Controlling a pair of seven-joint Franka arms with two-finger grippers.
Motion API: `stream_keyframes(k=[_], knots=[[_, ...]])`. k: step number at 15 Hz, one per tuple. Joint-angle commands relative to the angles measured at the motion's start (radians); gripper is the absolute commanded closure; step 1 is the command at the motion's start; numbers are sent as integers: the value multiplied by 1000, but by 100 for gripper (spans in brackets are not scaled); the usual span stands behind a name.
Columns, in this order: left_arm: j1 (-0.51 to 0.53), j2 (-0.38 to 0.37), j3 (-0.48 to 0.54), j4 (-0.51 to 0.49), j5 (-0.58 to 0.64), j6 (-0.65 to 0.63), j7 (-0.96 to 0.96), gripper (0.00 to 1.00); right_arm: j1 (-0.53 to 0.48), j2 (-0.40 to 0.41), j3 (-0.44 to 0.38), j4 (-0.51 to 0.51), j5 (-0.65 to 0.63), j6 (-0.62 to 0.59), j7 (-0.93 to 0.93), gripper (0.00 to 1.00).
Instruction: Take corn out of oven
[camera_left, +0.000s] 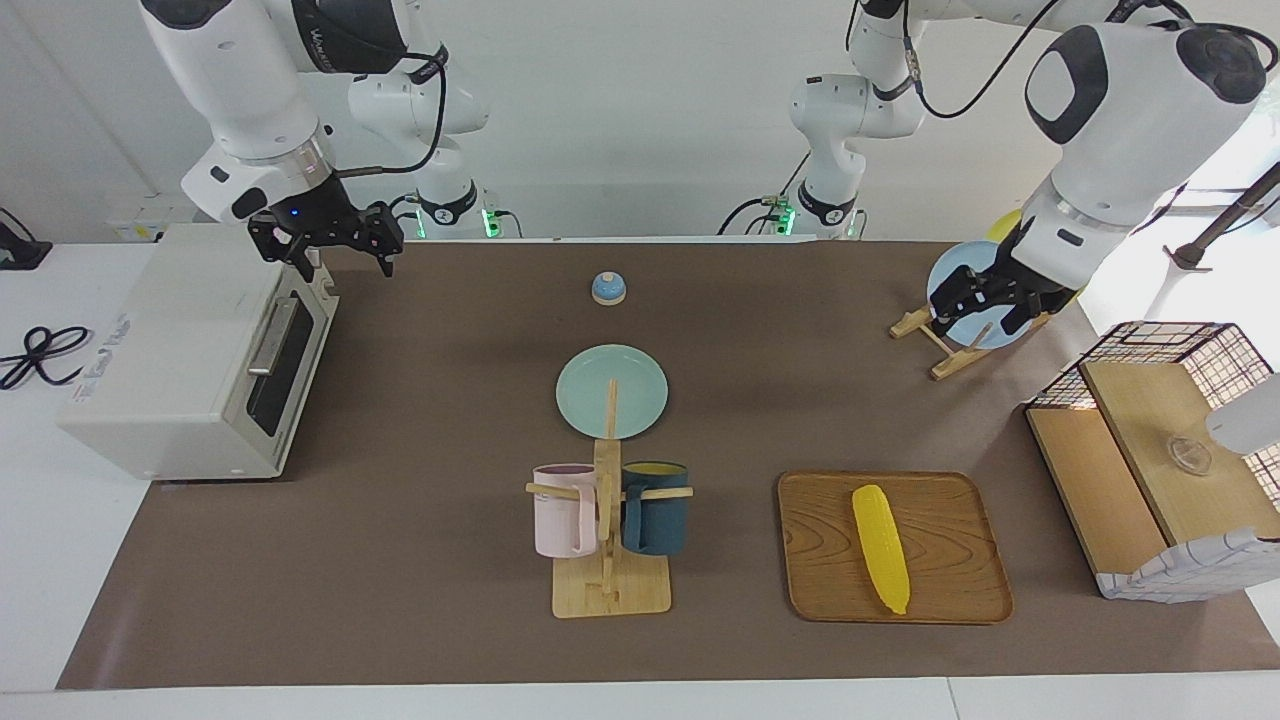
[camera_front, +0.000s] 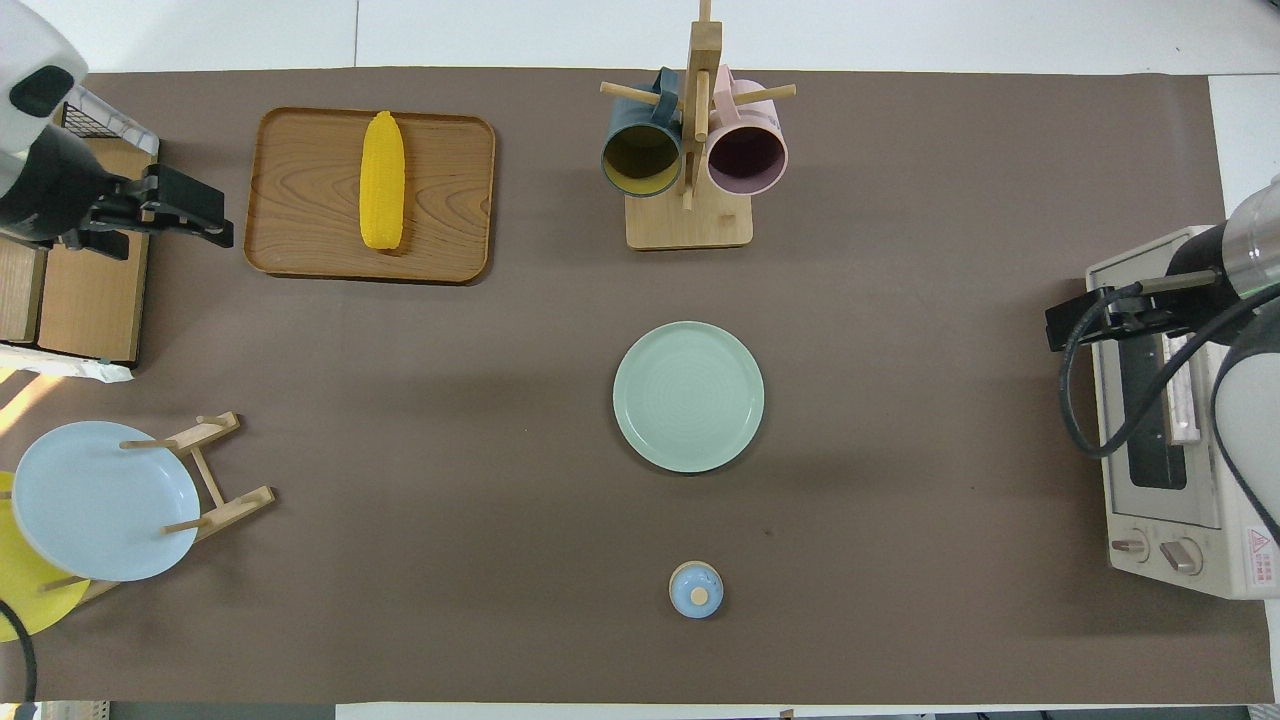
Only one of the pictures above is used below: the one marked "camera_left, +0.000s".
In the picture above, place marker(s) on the pale green plate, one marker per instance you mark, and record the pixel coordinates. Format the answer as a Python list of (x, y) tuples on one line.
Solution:
[(590, 390)]

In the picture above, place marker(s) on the small blue dome bell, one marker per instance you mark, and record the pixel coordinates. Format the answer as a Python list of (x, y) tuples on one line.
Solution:
[(609, 290)]

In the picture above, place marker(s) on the cream toaster oven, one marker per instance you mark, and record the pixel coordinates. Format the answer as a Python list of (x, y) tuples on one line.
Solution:
[(160, 340)]

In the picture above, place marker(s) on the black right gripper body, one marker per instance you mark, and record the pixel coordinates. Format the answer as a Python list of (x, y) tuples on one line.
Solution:
[(320, 220)]

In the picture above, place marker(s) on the pink mug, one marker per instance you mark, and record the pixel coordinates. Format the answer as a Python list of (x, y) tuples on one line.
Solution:
[(563, 515)]

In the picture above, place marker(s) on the wooden mug tree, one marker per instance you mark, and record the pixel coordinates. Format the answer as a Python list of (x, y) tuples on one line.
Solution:
[(610, 595)]

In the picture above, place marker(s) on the wooden serving tray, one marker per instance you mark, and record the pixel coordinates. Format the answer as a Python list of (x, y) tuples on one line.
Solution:
[(950, 540)]

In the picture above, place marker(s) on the dark blue mug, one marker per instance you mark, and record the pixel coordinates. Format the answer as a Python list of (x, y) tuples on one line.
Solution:
[(655, 515)]

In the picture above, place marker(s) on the black tripod stand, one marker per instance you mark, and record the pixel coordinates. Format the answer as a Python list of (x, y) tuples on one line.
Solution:
[(1225, 215)]

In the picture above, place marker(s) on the yellow plate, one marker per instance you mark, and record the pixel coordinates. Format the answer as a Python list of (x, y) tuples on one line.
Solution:
[(1005, 228)]

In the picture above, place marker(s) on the white power strip box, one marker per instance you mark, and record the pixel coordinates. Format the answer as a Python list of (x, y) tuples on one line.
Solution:
[(150, 215)]

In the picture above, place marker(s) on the yellow corn cob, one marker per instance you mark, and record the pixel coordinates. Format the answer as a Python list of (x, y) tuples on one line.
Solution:
[(882, 550)]

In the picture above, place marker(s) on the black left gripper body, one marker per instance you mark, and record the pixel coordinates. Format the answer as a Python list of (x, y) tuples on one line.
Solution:
[(1010, 275)]

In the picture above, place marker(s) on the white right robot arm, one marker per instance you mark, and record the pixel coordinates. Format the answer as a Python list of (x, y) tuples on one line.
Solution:
[(240, 80)]

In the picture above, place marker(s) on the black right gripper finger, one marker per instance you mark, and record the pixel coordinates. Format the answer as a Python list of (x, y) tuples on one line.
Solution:
[(388, 250), (290, 255)]

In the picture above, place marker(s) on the brown table mat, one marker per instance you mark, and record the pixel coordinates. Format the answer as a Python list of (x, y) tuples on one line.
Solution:
[(450, 560)]

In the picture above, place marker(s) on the black clamp base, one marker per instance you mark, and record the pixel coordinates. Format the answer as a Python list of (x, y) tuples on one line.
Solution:
[(20, 250)]

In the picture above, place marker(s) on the small clear glass object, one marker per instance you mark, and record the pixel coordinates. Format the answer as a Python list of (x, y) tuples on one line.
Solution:
[(1188, 455)]

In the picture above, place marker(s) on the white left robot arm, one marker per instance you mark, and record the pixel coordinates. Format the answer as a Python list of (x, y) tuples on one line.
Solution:
[(1130, 130)]

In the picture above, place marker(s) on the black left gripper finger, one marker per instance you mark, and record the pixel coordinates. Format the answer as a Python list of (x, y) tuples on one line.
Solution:
[(955, 305), (1020, 315)]

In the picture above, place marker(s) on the white rounded device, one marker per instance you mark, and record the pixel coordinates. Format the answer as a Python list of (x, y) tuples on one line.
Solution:
[(1245, 420)]

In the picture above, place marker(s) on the glass oven door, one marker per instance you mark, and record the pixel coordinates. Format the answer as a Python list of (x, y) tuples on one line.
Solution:
[(290, 370)]

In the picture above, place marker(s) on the wooden plate rack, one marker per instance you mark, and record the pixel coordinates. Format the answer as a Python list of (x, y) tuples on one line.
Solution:
[(945, 362)]

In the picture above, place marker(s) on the light blue plate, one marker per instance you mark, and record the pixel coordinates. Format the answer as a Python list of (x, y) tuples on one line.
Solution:
[(955, 270)]

